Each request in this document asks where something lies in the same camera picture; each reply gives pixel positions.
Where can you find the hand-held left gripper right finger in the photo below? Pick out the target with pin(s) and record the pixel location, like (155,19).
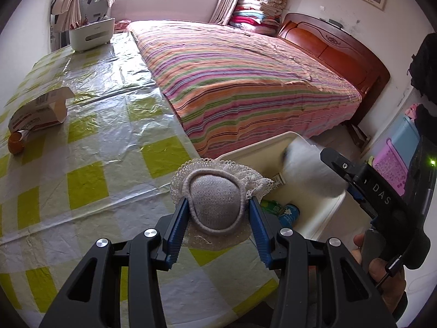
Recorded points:
(259,232)

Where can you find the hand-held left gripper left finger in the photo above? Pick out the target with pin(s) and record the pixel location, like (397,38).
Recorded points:
(176,232)

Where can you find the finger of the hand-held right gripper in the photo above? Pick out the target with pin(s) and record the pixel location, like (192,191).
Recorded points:
(341,164)
(362,194)

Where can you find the white fluffy plush piece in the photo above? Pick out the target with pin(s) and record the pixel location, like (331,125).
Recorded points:
(310,170)

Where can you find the brown bottle with blue label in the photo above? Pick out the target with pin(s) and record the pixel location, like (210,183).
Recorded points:
(289,213)

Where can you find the grey lace-trimmed sock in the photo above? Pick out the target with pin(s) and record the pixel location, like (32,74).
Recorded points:
(213,201)

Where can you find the white plastic bin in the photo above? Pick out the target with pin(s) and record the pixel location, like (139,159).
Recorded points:
(259,157)

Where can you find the person's right hand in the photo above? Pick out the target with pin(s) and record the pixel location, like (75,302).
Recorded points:
(379,273)

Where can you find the pink plastic basket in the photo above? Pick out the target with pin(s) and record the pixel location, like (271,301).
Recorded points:
(391,167)

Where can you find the wooden headboard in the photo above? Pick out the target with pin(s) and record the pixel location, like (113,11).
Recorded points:
(338,51)

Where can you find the bed with striped sheet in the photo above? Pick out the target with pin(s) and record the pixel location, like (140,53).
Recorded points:
(239,82)

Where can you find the stack of folded quilts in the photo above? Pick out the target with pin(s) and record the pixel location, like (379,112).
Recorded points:
(259,8)

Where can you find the open cardboard medicine box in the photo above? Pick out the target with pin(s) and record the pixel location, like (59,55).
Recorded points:
(37,114)

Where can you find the small orange cup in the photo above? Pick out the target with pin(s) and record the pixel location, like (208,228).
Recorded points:
(16,143)

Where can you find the striped beige curtain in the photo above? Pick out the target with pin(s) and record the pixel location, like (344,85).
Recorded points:
(227,1)

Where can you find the white desktop storage caddy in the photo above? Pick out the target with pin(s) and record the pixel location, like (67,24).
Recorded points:
(90,36)

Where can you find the white appliance with lace cover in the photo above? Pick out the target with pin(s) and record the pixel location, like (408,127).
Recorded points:
(102,5)

